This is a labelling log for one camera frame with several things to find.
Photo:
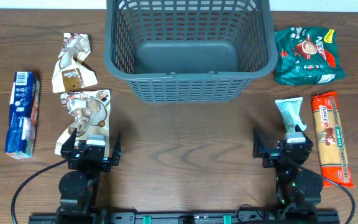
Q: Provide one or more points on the crumpled beige Pantree pouch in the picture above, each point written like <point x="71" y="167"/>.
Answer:
<point x="69" y="73"/>

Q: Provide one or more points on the small light teal sachet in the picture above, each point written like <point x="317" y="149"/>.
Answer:
<point x="290" y="110"/>

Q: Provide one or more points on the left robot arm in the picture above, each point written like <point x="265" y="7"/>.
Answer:
<point x="80" y="186"/>

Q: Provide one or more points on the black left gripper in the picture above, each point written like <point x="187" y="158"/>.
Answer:
<point x="115" y="154"/>

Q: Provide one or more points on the grey plastic basket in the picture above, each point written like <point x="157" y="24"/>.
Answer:
<point x="178" y="51"/>

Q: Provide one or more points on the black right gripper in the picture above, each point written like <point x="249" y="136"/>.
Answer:
<point x="271" y="158"/>

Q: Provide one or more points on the beige cookie pouch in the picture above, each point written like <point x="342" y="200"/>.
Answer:
<point x="91" y="111"/>

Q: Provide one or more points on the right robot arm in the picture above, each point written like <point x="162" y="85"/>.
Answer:
<point x="296" y="190"/>

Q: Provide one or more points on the orange spaghetti packet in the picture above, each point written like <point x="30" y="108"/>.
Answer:
<point x="330" y="139"/>

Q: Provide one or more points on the blue carton box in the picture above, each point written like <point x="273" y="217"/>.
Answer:
<point x="23" y="114"/>

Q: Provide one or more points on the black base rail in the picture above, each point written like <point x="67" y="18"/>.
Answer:
<point x="242" y="216"/>

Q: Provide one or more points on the green Nescafe coffee bag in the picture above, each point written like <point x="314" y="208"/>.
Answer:
<point x="307" y="56"/>

